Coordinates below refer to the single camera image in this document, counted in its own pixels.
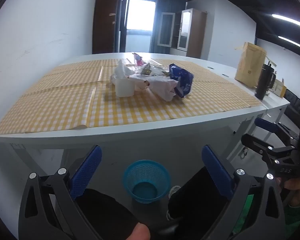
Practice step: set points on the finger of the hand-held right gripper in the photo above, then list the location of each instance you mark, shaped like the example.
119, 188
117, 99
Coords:
266, 124
260, 147

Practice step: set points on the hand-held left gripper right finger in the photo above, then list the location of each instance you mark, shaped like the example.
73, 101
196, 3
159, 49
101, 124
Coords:
216, 172

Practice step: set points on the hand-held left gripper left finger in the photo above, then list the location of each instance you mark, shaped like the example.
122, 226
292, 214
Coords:
87, 172

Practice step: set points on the blue plastic wastebasket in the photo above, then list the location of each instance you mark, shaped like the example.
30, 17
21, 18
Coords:
140, 172

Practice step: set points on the white plastic cup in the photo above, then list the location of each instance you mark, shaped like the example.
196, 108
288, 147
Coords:
125, 88

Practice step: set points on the blue snack bag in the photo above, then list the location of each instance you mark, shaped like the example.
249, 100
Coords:
182, 80

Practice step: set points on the white printed plastic bag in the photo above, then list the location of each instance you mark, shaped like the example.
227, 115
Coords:
157, 87

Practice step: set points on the clear plastic wrap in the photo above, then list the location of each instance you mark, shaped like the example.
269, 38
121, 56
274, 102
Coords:
158, 70

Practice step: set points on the dark printed snack wrapper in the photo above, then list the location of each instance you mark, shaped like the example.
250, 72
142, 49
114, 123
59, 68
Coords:
145, 69

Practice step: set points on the pink snack wrapper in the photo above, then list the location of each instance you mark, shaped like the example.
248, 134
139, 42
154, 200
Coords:
137, 59

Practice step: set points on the person's right forearm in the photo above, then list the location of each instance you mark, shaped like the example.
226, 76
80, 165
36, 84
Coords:
297, 222

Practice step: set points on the person's left hand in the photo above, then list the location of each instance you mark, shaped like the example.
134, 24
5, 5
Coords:
138, 233

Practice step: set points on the person's right leg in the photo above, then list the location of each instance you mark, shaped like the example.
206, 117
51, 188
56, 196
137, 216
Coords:
197, 195

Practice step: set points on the small cardboard box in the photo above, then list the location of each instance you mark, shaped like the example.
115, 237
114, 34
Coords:
280, 88

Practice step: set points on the black tumbler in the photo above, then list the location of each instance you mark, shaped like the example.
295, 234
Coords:
263, 82

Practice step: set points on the white right shoe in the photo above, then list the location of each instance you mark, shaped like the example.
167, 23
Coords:
174, 188

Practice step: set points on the brown paper bag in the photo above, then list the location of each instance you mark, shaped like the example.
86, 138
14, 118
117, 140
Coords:
250, 65

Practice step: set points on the yellow checked tablecloth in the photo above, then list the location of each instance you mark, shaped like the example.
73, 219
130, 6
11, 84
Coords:
65, 105

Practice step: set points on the ceiling tube light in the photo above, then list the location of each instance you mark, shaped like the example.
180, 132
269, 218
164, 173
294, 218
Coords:
291, 42
290, 21

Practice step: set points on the glass door cabinet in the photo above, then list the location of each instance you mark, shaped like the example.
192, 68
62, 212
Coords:
197, 30

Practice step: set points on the brown wooden cabinet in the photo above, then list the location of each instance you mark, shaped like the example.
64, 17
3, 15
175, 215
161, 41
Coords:
105, 22

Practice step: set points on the long window curtain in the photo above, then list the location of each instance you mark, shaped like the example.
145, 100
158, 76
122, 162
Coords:
168, 2

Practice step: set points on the bright balcony door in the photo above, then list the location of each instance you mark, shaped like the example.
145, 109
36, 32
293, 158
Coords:
140, 15

